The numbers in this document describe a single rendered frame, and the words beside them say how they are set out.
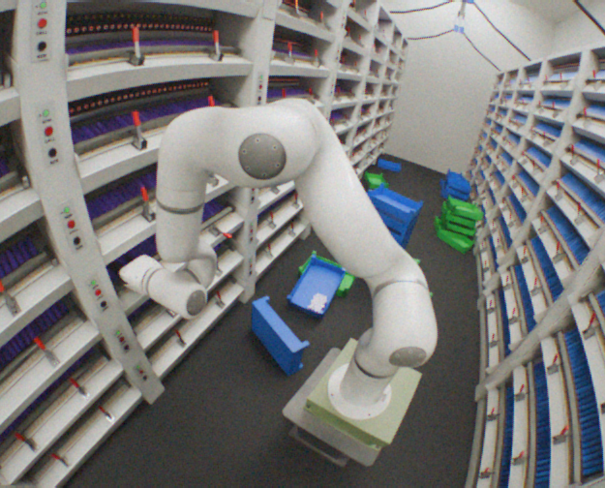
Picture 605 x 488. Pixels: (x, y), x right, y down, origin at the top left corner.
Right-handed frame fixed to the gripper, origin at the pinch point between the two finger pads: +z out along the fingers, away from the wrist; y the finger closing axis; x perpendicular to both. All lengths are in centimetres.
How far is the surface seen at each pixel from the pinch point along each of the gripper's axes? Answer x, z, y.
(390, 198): 26, -48, -145
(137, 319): 22.2, 3.6, 2.5
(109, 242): -12.0, -7.3, 4.6
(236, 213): 6, -2, -51
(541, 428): 40, -135, -21
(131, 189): -19.4, 1.4, -10.1
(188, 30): -64, -1, -37
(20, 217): -29.1, -11.8, 23.5
